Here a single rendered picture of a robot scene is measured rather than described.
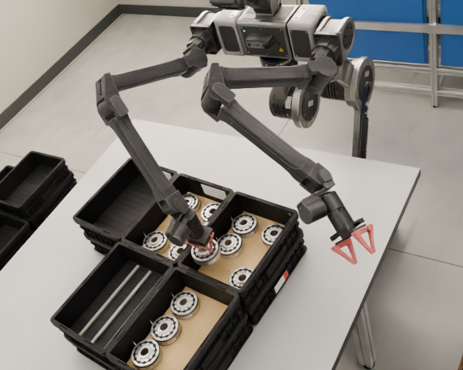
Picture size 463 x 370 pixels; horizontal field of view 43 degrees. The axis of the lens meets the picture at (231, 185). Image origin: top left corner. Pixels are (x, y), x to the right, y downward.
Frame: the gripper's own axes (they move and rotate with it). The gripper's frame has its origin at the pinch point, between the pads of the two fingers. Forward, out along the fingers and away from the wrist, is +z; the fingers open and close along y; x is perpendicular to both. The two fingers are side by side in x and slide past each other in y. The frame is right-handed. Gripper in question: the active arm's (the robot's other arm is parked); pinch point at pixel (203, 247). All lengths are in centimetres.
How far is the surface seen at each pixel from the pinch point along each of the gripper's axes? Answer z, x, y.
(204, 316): 13.6, -19.5, 6.2
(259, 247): 15.3, 14.3, 11.8
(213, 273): 14.7, -2.0, 0.2
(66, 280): 29, -19, -71
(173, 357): 12.7, -36.9, 3.6
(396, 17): 44, 201, 8
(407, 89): 96, 197, 13
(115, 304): 14.4, -26.1, -30.6
